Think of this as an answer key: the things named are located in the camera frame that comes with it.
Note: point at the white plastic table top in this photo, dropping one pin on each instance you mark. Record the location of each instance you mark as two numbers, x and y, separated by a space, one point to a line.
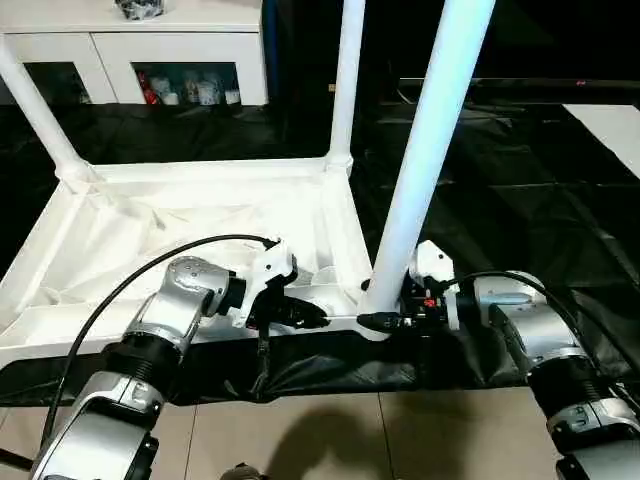
150 220

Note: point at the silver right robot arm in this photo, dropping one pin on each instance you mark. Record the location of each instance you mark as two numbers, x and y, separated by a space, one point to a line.
520 320

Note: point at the black plastic mat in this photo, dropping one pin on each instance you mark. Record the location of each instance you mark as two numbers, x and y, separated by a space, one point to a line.
540 220

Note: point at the dark robot torso part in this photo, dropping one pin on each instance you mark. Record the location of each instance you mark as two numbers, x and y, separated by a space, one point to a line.
245 472

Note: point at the white flat board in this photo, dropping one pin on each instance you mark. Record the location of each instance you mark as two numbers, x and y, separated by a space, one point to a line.
610 130

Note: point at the black flat screen television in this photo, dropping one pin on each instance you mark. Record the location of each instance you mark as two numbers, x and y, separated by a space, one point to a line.
560 40

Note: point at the white glass-door cabinet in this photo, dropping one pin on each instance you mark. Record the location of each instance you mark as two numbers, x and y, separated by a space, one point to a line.
120 45

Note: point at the small grey cabinet ornament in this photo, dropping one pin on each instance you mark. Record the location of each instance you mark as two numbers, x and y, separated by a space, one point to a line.
140 8

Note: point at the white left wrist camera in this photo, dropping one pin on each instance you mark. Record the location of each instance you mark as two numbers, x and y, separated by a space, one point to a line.
270 270

